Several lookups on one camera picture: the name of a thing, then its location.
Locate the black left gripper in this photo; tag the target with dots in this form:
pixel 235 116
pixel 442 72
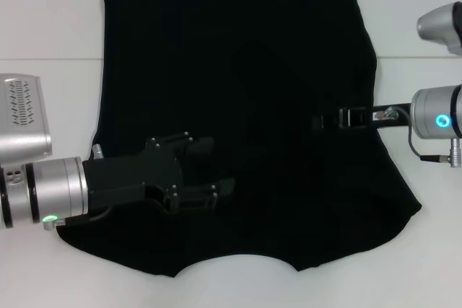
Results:
pixel 126 178

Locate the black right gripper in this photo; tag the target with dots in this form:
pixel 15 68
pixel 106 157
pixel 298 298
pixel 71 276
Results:
pixel 400 122

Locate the black t-shirt with FREE print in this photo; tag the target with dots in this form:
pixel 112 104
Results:
pixel 252 52

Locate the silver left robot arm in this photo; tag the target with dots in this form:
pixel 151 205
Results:
pixel 54 185

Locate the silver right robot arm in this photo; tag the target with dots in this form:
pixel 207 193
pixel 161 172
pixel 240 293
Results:
pixel 429 113

